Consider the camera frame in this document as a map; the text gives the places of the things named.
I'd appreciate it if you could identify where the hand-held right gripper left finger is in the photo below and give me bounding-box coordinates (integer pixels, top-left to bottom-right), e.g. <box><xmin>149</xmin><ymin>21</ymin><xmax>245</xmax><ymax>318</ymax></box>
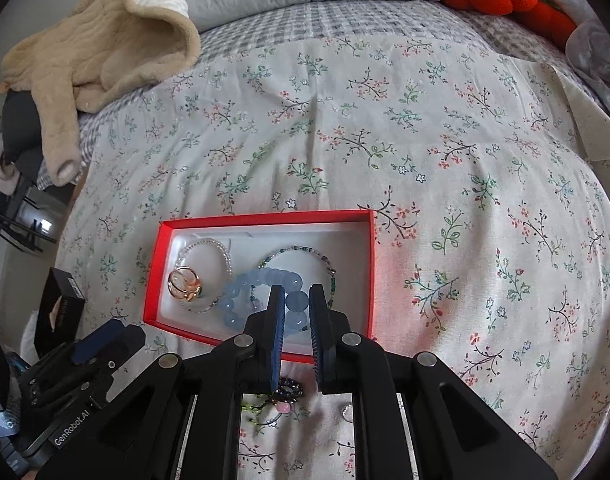
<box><xmin>40</xmin><ymin>284</ymin><xmax>287</xmax><ymax>480</ymax></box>

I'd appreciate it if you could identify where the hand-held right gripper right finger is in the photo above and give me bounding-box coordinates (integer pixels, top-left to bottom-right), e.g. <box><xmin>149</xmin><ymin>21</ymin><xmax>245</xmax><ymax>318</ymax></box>
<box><xmin>308</xmin><ymin>283</ymin><xmax>557</xmax><ymax>480</ymax></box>

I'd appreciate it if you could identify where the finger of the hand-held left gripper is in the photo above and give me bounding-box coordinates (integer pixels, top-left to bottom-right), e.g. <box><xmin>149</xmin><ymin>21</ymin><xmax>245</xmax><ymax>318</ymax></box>
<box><xmin>70</xmin><ymin>317</ymin><xmax>146</xmax><ymax>368</ymax></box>

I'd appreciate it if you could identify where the blue bead bracelet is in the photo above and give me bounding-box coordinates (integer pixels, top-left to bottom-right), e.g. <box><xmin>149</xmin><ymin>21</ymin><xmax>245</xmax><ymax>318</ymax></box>
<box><xmin>219</xmin><ymin>267</ymin><xmax>312</xmax><ymax>334</ymax></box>

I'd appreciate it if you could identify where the red jewelry box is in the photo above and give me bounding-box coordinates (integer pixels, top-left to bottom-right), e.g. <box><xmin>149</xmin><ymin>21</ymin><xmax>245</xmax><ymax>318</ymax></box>
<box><xmin>143</xmin><ymin>208</ymin><xmax>376</xmax><ymax>364</ymax></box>

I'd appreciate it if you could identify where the black box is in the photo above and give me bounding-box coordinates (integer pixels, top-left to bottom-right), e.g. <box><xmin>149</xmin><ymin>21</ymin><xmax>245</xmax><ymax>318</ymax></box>
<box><xmin>33</xmin><ymin>267</ymin><xmax>86</xmax><ymax>357</ymax></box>

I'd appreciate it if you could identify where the floral bedsheet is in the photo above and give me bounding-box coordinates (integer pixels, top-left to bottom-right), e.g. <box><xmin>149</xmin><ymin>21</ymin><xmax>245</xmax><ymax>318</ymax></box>
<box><xmin>55</xmin><ymin>35</ymin><xmax>610</xmax><ymax>480</ymax></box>

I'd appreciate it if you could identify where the black chair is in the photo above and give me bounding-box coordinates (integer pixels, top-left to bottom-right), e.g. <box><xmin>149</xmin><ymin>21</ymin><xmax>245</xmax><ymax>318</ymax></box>
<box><xmin>0</xmin><ymin>89</ymin><xmax>62</xmax><ymax>254</ymax></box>

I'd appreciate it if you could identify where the beige fleece jacket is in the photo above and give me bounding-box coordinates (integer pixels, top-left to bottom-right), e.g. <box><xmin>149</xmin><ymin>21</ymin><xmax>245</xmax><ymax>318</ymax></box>
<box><xmin>0</xmin><ymin>0</ymin><xmax>202</xmax><ymax>189</ymax></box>

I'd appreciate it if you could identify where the cream cloth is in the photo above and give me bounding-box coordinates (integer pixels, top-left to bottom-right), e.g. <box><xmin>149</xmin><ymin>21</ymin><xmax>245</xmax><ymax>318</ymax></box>
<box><xmin>500</xmin><ymin>54</ymin><xmax>610</xmax><ymax>162</ymax></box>

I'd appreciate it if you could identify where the dark bead bracelet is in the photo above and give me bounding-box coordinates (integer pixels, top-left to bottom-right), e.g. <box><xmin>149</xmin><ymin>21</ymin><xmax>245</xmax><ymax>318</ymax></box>
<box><xmin>269</xmin><ymin>375</ymin><xmax>306</xmax><ymax>404</ymax></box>

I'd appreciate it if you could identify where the green bead string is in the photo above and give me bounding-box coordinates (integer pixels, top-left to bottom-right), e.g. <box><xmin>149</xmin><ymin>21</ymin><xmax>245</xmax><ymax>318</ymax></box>
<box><xmin>240</xmin><ymin>394</ymin><xmax>267</xmax><ymax>427</ymax></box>

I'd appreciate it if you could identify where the green bead bracelet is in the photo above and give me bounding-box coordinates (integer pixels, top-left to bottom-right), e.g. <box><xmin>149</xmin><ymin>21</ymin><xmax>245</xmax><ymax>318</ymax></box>
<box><xmin>256</xmin><ymin>244</ymin><xmax>339</xmax><ymax>309</ymax></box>

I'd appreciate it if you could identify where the clear bead bracelet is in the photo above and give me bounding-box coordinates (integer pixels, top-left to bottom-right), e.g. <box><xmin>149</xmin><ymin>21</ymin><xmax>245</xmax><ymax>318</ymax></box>
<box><xmin>173</xmin><ymin>238</ymin><xmax>235</xmax><ymax>315</ymax></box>

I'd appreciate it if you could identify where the gold ring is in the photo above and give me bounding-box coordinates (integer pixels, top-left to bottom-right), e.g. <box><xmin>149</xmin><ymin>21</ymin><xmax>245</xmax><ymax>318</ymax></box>
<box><xmin>167</xmin><ymin>264</ymin><xmax>206</xmax><ymax>302</ymax></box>

